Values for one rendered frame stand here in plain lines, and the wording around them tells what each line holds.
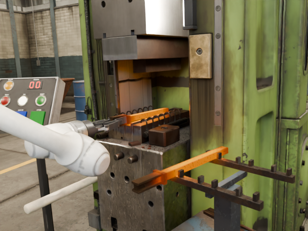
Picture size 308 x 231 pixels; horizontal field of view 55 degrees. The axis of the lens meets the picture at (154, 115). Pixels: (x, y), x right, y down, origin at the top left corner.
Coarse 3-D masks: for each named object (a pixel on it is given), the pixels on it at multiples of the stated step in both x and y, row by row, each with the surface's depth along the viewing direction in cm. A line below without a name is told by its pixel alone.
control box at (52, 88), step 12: (0, 84) 153; (24, 84) 151; (48, 84) 148; (60, 84) 151; (0, 96) 151; (12, 96) 150; (24, 96) 148; (36, 96) 147; (48, 96) 145; (60, 96) 151; (12, 108) 147; (24, 108) 146; (36, 108) 145; (48, 108) 143; (60, 108) 150; (48, 120) 141; (0, 132) 151
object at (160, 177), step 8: (208, 152) 104; (216, 152) 104; (224, 152) 107; (192, 160) 96; (200, 160) 98; (208, 160) 101; (168, 168) 90; (176, 168) 90; (184, 168) 92; (192, 168) 95; (144, 176) 84; (152, 176) 84; (160, 176) 86; (168, 176) 87; (136, 184) 80; (144, 184) 82; (152, 184) 84; (136, 192) 80
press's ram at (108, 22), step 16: (96, 0) 127; (112, 0) 122; (128, 0) 118; (144, 0) 113; (160, 0) 120; (176, 0) 130; (96, 16) 129; (112, 16) 124; (128, 16) 119; (144, 16) 114; (160, 16) 121; (176, 16) 131; (96, 32) 131; (112, 32) 125; (128, 32) 120; (144, 32) 115; (160, 32) 122; (176, 32) 132
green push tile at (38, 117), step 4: (32, 112) 143; (36, 112) 143; (40, 112) 142; (44, 112) 142; (32, 116) 143; (36, 116) 142; (40, 116) 142; (44, 116) 142; (32, 120) 142; (36, 120) 141; (40, 120) 141; (40, 124) 140
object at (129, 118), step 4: (160, 108) 151; (164, 108) 151; (168, 108) 152; (144, 112) 139; (148, 112) 139; (152, 112) 141; (156, 112) 144; (160, 112) 147; (164, 112) 149; (112, 116) 122; (116, 116) 122; (120, 116) 123; (128, 116) 126; (132, 116) 129; (136, 116) 131; (140, 116) 134; (144, 116) 136; (148, 116) 139; (112, 120) 121; (128, 120) 126; (132, 120) 130; (124, 124) 126
